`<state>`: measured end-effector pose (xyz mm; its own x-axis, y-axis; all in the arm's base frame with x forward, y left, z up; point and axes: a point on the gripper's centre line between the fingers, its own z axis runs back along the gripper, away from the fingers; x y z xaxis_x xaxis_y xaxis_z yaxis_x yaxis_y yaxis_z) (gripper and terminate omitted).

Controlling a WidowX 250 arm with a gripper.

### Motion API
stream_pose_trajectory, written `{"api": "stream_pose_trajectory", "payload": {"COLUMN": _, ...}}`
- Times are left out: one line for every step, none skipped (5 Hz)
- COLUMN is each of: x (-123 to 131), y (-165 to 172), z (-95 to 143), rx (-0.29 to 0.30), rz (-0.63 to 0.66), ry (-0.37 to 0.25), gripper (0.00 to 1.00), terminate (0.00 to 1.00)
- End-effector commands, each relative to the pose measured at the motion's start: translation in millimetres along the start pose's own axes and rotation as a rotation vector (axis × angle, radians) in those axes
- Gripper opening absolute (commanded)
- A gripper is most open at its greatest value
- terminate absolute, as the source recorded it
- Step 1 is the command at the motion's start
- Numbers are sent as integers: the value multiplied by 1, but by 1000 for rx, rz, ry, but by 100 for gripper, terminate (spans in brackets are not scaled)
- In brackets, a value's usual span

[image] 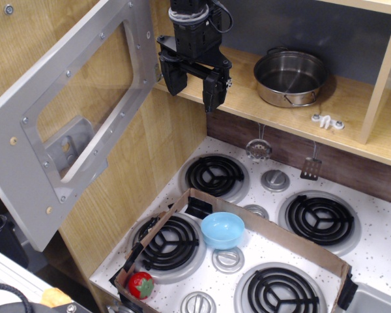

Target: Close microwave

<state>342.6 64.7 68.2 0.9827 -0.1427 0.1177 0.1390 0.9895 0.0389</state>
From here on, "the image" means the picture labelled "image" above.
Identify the hanging metal skimmer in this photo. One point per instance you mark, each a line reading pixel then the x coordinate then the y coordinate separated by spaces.
pixel 259 149

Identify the grey knob front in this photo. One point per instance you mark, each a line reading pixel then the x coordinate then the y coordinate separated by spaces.
pixel 198 302

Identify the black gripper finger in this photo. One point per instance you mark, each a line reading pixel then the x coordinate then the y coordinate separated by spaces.
pixel 174 76
pixel 215 87

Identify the grey knob top centre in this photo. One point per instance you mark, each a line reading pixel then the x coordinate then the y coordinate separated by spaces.
pixel 275 181

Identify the light blue bowl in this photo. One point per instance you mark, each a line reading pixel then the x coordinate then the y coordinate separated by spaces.
pixel 222 230

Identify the black device left edge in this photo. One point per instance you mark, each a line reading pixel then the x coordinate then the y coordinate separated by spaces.
pixel 9 243

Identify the grey knob lower centre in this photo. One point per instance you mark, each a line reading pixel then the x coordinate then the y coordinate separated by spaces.
pixel 228 261

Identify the white door latch clip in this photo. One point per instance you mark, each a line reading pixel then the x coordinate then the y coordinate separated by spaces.
pixel 325 122

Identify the silver sink basin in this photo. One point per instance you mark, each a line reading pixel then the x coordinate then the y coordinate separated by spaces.
pixel 369 300

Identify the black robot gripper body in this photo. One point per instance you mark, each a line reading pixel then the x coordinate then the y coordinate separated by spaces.
pixel 195 43

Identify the aluminium frame rail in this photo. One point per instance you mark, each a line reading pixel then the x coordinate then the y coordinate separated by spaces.
pixel 23 280

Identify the back right black burner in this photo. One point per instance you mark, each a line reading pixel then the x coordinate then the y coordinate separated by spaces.
pixel 323 218

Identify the grey knob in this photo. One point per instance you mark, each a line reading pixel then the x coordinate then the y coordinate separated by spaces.
pixel 257 209
pixel 198 302
pixel 275 181
pixel 228 261

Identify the black burner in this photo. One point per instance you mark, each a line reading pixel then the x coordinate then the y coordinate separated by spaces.
pixel 323 218
pixel 216 174
pixel 176 251
pixel 278 287

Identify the red toy strawberry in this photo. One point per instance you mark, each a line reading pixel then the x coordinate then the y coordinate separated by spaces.
pixel 141 285

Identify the brown cardboard barrier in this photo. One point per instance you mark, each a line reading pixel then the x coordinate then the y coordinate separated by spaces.
pixel 263 241

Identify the grey wall phone holder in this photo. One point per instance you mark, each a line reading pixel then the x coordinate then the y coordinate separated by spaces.
pixel 63 149

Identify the front left black burner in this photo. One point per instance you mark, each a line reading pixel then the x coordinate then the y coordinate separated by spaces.
pixel 176 251

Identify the back left black burner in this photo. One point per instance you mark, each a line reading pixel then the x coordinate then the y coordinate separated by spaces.
pixel 216 174

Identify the hanging metal spatula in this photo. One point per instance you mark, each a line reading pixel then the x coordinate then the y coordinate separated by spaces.
pixel 312 166

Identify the grey microwave door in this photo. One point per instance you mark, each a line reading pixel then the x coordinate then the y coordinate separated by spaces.
pixel 102 69

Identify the grey knob middle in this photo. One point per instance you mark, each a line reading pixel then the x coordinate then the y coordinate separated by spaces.
pixel 257 209

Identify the front right black burner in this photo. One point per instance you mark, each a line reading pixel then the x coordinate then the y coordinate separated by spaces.
pixel 278 287

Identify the stainless steel pot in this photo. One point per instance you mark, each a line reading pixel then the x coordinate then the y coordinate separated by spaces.
pixel 289 79

